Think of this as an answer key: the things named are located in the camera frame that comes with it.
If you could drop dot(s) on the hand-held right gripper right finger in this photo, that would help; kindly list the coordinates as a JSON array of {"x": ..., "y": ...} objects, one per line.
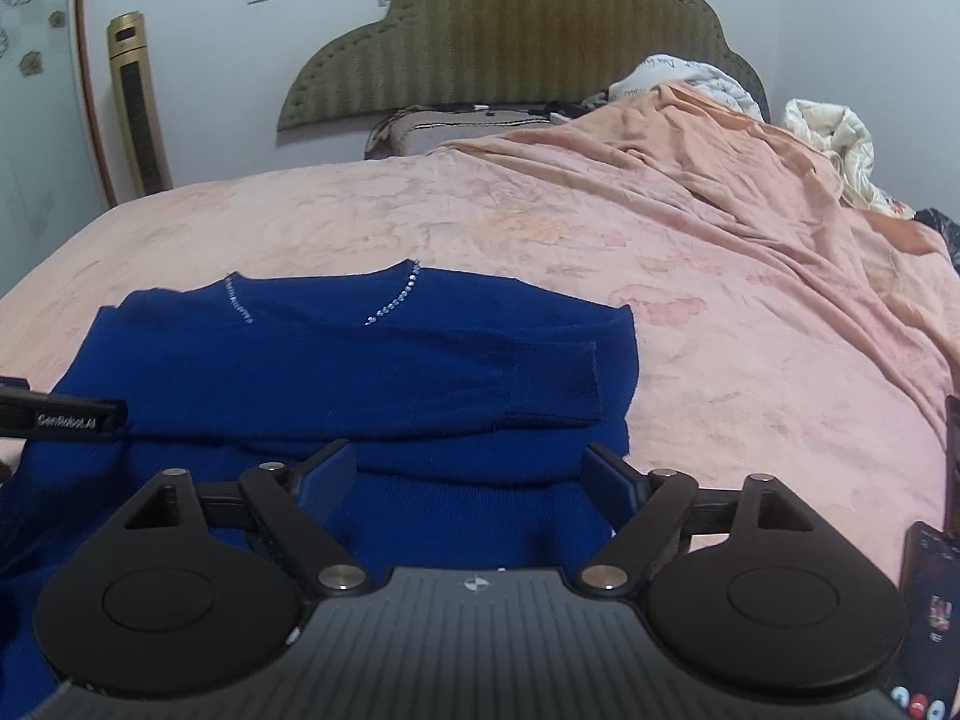
[{"x": 609, "y": 486}]

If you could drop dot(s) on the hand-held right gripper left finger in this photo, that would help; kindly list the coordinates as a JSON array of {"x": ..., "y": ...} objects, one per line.
[{"x": 324, "y": 481}]

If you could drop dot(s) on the blue sweater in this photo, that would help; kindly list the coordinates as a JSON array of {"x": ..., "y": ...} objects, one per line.
[{"x": 337, "y": 360}]

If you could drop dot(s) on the pink bed sheet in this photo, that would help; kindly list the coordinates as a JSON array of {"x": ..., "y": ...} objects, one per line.
[{"x": 525, "y": 225}]

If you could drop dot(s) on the flower decal wardrobe door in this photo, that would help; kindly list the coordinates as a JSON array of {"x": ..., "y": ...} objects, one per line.
[{"x": 37, "y": 127}]

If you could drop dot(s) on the gold tower air conditioner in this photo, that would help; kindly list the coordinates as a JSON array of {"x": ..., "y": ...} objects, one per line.
[{"x": 139, "y": 105}]

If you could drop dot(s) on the black smartphone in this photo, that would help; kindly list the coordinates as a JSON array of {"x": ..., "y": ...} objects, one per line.
[{"x": 930, "y": 600}]

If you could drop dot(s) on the grey brown pillow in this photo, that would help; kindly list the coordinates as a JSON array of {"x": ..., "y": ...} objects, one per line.
[{"x": 420, "y": 131}]

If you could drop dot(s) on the dark cloth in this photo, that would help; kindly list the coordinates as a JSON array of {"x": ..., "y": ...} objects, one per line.
[{"x": 941, "y": 236}]

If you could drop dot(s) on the cream quilt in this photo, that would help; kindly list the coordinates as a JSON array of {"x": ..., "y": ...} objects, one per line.
[{"x": 840, "y": 135}]

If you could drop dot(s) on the olive padded headboard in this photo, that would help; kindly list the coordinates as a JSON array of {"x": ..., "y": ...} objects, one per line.
[{"x": 525, "y": 30}]

